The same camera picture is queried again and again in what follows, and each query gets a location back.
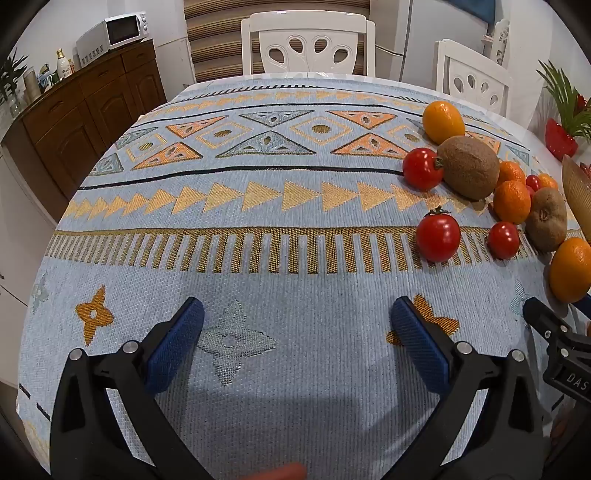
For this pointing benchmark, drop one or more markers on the blue white ceramic cup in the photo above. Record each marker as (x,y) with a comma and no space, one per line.
(46,79)

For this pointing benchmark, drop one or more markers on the small red tomato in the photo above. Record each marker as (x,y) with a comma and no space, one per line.
(503,241)

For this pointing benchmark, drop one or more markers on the grey metal can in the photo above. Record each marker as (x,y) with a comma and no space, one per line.
(31,85)

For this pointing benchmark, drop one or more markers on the white carved panel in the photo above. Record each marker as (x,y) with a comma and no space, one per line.
(501,41)

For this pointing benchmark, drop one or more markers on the brown wooden sideboard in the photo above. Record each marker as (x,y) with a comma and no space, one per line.
(69,124)

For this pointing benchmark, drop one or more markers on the brown striped window blind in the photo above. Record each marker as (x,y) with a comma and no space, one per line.
(217,37)

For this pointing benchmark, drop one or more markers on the beige ribbed plate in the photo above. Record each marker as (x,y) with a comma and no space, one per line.
(579,194)

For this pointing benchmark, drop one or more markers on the blue patterned table cloth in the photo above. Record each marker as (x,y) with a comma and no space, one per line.
(277,277)

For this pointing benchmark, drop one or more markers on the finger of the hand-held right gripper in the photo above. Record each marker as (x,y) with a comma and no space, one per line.
(538,314)

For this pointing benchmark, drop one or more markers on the large orange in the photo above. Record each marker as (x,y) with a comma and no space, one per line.
(443,122)
(570,272)

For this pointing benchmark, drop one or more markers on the small brown kiwi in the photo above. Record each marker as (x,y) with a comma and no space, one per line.
(546,221)

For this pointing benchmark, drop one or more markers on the green palm plant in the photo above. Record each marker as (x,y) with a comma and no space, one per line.
(565,99)

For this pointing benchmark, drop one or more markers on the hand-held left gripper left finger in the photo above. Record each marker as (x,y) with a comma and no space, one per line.
(178,339)

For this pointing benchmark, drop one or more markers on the white carved chair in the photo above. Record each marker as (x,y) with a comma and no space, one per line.
(258,41)
(457,64)

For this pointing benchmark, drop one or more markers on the red plant pot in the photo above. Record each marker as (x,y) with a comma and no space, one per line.
(561,138)

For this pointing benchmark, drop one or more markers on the small mandarin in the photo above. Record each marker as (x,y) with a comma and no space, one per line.
(548,181)
(511,171)
(511,203)

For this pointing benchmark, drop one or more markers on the large brown kiwi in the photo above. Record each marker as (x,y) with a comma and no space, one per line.
(468,168)

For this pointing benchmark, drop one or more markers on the red cherry tomato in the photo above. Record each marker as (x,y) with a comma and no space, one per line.
(533,182)

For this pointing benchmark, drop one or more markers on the white microwave oven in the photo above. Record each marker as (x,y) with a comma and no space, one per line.
(99,39)

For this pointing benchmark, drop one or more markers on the clear glass jar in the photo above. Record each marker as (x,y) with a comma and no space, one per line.
(16,108)

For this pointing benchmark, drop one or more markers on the blue cushion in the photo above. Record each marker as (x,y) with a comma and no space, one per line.
(482,9)

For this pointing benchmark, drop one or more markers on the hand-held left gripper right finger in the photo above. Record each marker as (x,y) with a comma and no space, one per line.
(418,339)

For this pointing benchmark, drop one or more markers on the white bottle with gold cap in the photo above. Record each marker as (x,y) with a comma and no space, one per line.
(64,69)

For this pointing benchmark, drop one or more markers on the green leafy plant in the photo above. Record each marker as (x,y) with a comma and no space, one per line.
(9,76)

